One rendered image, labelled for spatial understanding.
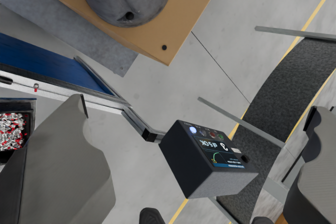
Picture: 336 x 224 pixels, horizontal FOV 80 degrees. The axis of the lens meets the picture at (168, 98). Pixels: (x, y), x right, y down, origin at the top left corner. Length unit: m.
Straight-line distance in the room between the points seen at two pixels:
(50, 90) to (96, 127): 1.14
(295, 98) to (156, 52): 1.62
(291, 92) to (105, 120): 1.54
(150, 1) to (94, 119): 1.48
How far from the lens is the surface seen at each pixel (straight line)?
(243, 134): 1.95
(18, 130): 0.74
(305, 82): 1.95
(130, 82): 1.72
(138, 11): 0.34
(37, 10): 0.49
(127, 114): 0.73
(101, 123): 1.78
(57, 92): 0.68
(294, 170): 6.24
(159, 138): 0.64
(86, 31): 0.50
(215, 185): 0.59
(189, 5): 0.38
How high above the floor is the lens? 1.49
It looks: 49 degrees down
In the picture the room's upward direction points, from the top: 124 degrees clockwise
